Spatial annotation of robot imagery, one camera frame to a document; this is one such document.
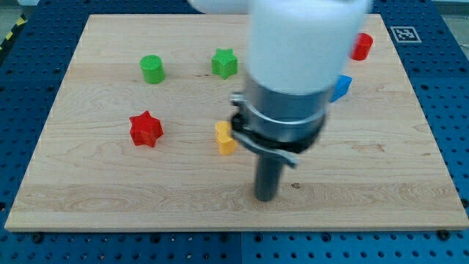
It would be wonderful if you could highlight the red cylinder block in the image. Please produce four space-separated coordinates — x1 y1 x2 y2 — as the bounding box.
350 33 374 61

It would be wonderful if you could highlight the blue cube block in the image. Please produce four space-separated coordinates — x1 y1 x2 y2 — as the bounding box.
329 75 352 103

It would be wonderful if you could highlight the wooden board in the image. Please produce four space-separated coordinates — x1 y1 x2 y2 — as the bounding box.
5 15 468 232

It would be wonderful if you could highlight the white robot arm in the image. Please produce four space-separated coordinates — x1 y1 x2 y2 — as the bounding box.
189 0 372 201

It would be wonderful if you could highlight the yellow heart block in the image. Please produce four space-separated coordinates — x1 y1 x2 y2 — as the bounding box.
215 121 238 155

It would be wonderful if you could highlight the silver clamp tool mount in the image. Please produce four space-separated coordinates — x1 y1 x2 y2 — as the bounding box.
230 76 333 168

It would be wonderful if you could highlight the green cylinder block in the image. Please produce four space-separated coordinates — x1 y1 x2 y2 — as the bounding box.
139 54 166 84

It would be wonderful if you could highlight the green star block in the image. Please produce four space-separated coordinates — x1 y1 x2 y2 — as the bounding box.
211 48 238 79

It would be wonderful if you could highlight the red star block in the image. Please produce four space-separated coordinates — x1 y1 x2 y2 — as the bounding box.
129 111 164 147

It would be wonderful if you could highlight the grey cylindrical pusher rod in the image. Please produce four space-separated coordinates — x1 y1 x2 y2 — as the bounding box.
254 155 284 202

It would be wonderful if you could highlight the black white fiducial marker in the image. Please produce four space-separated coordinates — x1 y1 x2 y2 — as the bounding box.
391 26 421 43

